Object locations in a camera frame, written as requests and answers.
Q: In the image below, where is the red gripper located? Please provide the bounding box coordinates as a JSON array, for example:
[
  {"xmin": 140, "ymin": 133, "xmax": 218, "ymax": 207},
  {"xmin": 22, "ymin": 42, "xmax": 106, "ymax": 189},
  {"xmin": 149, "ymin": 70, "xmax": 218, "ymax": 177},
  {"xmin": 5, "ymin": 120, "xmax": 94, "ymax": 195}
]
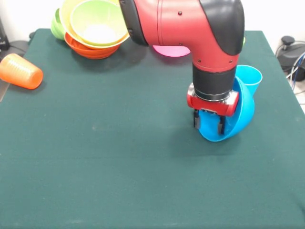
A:
[{"xmin": 186, "ymin": 89, "xmax": 240, "ymax": 135}]

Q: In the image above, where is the light blue bowl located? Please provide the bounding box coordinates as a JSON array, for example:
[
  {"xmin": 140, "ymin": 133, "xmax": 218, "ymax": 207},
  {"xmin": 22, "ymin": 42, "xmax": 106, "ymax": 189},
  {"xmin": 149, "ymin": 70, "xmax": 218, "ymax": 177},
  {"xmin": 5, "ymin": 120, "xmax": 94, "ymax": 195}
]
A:
[{"xmin": 197, "ymin": 77, "xmax": 256, "ymax": 144}]

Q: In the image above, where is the light blue cup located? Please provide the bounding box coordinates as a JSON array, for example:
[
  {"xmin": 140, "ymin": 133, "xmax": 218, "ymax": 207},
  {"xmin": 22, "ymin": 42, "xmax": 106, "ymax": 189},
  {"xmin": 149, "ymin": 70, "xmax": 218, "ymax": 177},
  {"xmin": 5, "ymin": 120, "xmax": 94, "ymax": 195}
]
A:
[{"xmin": 234, "ymin": 64, "xmax": 263, "ymax": 96}]

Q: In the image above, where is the large pink bowl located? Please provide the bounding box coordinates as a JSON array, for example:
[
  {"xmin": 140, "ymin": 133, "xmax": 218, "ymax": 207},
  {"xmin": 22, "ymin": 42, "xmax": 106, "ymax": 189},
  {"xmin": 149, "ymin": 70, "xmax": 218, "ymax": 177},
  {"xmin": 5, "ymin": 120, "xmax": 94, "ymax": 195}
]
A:
[{"xmin": 152, "ymin": 44, "xmax": 192, "ymax": 58}]

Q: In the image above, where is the red-orange bowl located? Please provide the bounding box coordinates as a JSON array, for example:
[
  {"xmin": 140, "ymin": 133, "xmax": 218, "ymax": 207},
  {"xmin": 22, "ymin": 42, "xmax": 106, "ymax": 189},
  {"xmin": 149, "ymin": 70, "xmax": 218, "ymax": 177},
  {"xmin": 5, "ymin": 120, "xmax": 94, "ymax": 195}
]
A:
[{"xmin": 64, "ymin": 32, "xmax": 121, "ymax": 60}]

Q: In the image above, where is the large green bowl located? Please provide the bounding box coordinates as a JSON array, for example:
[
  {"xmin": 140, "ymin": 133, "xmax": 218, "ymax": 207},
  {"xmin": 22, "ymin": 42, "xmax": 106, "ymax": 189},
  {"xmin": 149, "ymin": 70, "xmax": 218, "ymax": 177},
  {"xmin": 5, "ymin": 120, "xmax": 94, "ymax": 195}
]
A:
[{"xmin": 70, "ymin": 0, "xmax": 130, "ymax": 47}]

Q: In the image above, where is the large orange bowl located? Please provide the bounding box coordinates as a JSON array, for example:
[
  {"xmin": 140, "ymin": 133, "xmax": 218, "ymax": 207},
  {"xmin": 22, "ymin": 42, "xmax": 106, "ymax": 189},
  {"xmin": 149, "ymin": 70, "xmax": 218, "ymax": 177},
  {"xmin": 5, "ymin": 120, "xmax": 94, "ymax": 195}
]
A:
[{"xmin": 59, "ymin": 0, "xmax": 131, "ymax": 50}]

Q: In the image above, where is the small green bowl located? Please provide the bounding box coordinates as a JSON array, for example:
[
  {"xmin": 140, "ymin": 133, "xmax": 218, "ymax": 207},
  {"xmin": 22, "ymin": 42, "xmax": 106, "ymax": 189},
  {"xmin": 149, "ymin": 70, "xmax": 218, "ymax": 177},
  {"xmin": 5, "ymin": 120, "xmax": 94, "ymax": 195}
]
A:
[{"xmin": 50, "ymin": 8, "xmax": 66, "ymax": 41}]

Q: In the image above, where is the red-orange cup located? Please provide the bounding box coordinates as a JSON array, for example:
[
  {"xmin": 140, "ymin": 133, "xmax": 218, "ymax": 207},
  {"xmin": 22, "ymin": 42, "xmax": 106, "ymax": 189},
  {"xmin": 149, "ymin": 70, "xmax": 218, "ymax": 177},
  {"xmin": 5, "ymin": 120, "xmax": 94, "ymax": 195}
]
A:
[{"xmin": 0, "ymin": 53, "xmax": 44, "ymax": 90}]

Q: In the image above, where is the dark green tablecloth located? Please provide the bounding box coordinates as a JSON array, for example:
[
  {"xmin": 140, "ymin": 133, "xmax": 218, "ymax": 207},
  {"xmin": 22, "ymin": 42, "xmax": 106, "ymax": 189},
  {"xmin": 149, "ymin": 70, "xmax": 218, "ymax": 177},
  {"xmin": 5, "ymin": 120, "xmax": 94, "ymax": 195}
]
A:
[{"xmin": 0, "ymin": 28, "xmax": 305, "ymax": 229}]

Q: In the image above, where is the black stand base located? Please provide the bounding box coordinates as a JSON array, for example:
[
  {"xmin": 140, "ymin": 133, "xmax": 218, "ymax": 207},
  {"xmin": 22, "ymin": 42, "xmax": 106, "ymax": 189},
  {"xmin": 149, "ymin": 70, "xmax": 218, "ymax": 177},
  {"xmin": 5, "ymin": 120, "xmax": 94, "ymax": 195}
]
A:
[{"xmin": 275, "ymin": 35, "xmax": 305, "ymax": 72}]

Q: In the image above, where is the white and blue cable bundle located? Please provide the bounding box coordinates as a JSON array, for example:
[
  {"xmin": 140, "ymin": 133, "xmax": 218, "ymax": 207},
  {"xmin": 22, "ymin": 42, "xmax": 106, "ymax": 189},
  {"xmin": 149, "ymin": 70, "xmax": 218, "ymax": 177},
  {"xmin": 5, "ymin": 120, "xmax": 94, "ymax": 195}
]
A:
[{"xmin": 285, "ymin": 51, "xmax": 305, "ymax": 105}]

